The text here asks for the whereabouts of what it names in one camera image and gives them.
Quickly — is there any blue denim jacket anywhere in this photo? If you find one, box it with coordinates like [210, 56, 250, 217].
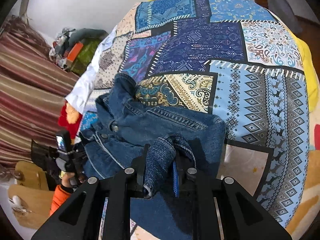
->
[80, 73, 226, 239]

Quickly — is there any pile of clothes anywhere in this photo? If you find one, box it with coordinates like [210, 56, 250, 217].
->
[48, 28, 75, 68]

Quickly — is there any left hand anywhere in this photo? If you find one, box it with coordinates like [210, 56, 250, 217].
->
[61, 172, 86, 188]

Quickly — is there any red plush toy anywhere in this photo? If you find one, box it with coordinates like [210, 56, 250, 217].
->
[57, 101, 82, 140]

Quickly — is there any wooden bedside table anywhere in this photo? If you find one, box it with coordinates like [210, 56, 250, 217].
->
[8, 161, 54, 230]

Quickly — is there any white shirt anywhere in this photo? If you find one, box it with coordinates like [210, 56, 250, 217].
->
[65, 25, 117, 114]

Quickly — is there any red gold striped curtain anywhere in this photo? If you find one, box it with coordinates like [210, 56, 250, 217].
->
[1, 16, 78, 168]

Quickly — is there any green patterned storage box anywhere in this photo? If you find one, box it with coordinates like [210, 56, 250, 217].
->
[71, 38, 101, 77]

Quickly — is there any beige bed blanket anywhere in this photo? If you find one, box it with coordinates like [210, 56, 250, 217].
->
[286, 150, 320, 239]

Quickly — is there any orange shoe box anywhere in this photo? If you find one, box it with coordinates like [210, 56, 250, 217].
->
[66, 42, 84, 67]

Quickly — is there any blue patchwork quilt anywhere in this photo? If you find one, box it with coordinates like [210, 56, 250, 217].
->
[81, 0, 310, 226]

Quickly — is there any grey backpack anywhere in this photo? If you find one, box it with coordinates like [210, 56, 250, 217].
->
[267, 0, 303, 35]

